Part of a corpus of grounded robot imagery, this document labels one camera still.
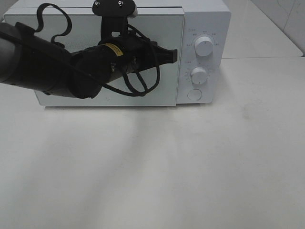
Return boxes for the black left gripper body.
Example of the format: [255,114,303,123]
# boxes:
[71,38,153,83]

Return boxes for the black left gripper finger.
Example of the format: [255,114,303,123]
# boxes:
[142,42,178,68]

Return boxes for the white microwave door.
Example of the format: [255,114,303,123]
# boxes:
[4,12,183,106]

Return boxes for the round white door button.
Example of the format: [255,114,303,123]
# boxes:
[187,89,202,101]

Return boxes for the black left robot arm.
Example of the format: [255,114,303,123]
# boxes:
[0,22,178,99]

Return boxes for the lower white microwave knob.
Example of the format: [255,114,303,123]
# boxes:
[191,67,208,85]

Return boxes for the white microwave knob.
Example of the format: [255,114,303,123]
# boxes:
[194,35,214,57]
[191,67,208,85]

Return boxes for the upper white microwave knob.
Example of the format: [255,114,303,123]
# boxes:
[194,35,214,57]

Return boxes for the white microwave oven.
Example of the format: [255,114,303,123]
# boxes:
[3,0,232,107]

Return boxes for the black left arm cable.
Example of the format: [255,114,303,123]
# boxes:
[35,2,161,97]

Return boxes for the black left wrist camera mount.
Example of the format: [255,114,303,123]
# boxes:
[92,0,137,44]

